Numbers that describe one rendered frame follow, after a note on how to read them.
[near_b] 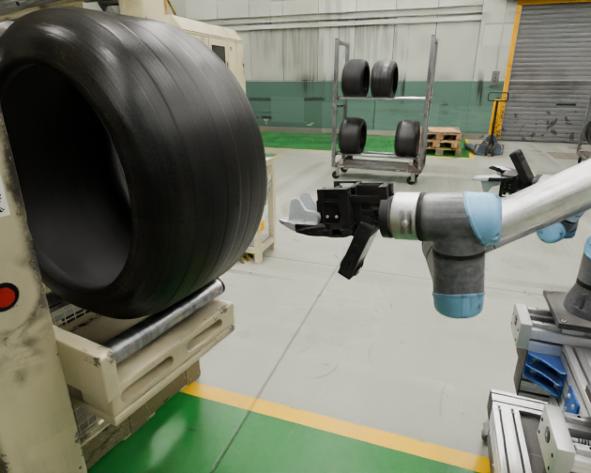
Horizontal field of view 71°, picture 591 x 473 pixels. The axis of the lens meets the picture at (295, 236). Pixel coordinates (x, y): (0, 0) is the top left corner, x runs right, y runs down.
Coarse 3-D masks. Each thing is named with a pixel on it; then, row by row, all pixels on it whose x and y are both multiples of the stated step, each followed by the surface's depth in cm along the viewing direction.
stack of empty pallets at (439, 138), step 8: (456, 128) 901; (432, 136) 882; (440, 136) 826; (448, 136) 879; (456, 136) 818; (432, 144) 834; (440, 144) 860; (448, 144) 880; (456, 144) 816; (440, 152) 834; (456, 152) 825
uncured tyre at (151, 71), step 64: (0, 64) 72; (64, 64) 64; (128, 64) 63; (192, 64) 72; (64, 128) 103; (128, 128) 62; (192, 128) 66; (256, 128) 81; (64, 192) 106; (128, 192) 113; (192, 192) 66; (256, 192) 81; (64, 256) 99; (128, 256) 71; (192, 256) 71
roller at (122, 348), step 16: (208, 288) 97; (224, 288) 101; (176, 304) 89; (192, 304) 91; (144, 320) 83; (160, 320) 84; (176, 320) 87; (128, 336) 78; (144, 336) 80; (128, 352) 77
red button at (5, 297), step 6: (0, 288) 63; (6, 288) 63; (0, 294) 62; (6, 294) 63; (12, 294) 64; (0, 300) 63; (6, 300) 63; (12, 300) 64; (0, 306) 63; (6, 306) 64
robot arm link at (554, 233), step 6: (576, 216) 121; (558, 222) 123; (564, 222) 123; (570, 222) 123; (546, 228) 125; (552, 228) 124; (558, 228) 123; (564, 228) 123; (570, 228) 125; (540, 234) 126; (546, 234) 125; (552, 234) 124; (558, 234) 123; (564, 234) 124; (546, 240) 126; (552, 240) 125; (558, 240) 124
